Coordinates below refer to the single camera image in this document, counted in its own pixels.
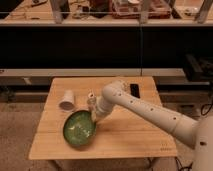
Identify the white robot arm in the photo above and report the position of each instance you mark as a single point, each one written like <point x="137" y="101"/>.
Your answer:
<point x="197" y="135"/>

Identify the black rectangular remote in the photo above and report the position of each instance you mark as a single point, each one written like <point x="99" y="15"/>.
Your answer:
<point x="134" y="88"/>

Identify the white paper cup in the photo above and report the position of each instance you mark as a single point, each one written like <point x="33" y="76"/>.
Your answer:
<point x="67" y="103"/>

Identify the wooden table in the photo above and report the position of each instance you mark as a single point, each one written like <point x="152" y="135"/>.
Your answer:
<point x="121" y="135"/>

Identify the dark shelf unit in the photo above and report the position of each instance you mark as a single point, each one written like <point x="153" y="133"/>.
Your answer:
<point x="169" y="40"/>

